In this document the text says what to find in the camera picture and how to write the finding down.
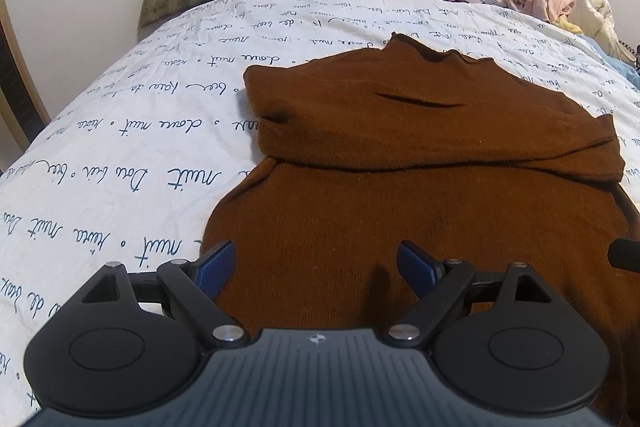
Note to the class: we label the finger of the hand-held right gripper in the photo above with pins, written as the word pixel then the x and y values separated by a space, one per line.
pixel 625 253

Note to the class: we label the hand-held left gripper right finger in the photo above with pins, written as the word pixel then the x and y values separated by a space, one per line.
pixel 415 269

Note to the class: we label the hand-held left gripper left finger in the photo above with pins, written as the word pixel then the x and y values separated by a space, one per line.
pixel 215 272

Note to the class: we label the brown knit sweater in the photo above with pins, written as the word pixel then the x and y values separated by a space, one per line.
pixel 400 132

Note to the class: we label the white script-printed bed cover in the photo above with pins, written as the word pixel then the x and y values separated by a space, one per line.
pixel 125 132

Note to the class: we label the light blue sheet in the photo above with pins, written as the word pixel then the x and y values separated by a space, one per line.
pixel 617 67

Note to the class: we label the black white zigzag cloth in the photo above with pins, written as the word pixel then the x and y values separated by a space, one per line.
pixel 631 51

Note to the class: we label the yellow cloth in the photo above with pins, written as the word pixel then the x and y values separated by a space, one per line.
pixel 567 26

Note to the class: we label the cream quilt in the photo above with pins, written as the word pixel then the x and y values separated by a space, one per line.
pixel 597 17

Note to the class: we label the wooden frame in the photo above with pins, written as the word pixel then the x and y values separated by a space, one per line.
pixel 15 97

